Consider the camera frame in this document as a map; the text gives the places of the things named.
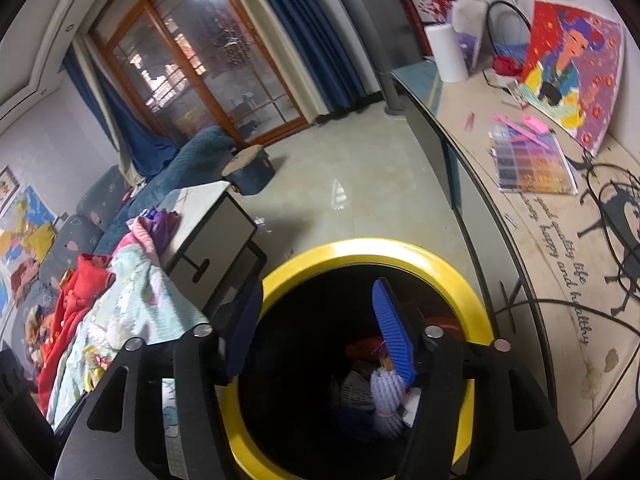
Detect round blue pouf stool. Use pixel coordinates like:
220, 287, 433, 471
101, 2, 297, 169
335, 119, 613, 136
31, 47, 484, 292
221, 144, 277, 197

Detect black cable loop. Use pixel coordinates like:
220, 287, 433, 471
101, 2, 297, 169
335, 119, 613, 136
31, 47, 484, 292
486, 0, 532, 57

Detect yellow rimmed trash bin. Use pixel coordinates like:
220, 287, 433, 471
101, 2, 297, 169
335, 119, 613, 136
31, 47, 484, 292
215, 240, 497, 480

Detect country map wall poster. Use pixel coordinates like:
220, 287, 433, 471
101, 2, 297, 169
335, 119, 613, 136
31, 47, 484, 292
0, 165, 59, 267

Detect clear bead organiser tray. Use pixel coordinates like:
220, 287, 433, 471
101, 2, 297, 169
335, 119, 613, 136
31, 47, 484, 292
490, 125, 579, 197

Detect grey tv cabinet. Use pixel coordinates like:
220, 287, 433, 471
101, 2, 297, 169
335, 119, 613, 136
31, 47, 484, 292
390, 60, 640, 461

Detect blue curtain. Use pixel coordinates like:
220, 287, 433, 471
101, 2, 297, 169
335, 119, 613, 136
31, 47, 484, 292
240, 0, 372, 117
60, 42, 182, 187

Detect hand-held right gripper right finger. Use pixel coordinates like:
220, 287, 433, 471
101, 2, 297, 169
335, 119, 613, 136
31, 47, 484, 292
371, 277, 581, 480

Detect grey coffee table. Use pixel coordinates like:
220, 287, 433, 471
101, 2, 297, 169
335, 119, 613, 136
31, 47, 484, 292
157, 180, 269, 312

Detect purple cloth item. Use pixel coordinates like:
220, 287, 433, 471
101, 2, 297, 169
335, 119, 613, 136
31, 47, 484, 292
144, 209, 182, 254

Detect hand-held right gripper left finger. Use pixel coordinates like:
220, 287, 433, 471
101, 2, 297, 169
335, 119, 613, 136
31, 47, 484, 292
52, 277, 266, 480

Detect colourful portrait bead painting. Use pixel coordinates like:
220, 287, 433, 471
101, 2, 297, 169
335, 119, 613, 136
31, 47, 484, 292
517, 0, 627, 159

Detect teal cartoon printed blanket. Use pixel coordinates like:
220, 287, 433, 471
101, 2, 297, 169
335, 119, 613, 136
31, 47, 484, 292
47, 245, 211, 480

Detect white paper bag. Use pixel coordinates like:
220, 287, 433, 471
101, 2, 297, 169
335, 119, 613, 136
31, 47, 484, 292
450, 0, 489, 72

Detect wooden framed glass door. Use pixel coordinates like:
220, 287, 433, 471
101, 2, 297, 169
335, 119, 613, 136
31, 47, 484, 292
80, 0, 309, 149

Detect white printed wrapper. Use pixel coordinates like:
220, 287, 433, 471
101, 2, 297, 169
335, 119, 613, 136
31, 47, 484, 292
340, 370, 377, 409

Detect blue plush blanket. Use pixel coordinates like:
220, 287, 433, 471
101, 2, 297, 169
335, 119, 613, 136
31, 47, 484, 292
92, 125, 237, 257

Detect pink clothes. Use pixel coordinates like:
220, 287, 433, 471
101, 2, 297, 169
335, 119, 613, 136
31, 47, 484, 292
112, 215, 161, 257

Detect grey round column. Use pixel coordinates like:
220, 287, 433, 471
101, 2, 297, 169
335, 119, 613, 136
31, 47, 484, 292
320, 0, 407, 117

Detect red cloth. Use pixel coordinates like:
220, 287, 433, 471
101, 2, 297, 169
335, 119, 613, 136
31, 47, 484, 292
37, 252, 117, 402

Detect white ribbed vase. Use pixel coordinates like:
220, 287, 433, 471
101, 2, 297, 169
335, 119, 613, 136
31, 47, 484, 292
424, 22, 471, 84

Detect red crumpled wrapper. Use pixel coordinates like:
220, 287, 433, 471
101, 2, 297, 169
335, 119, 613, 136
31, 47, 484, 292
345, 337, 389, 362

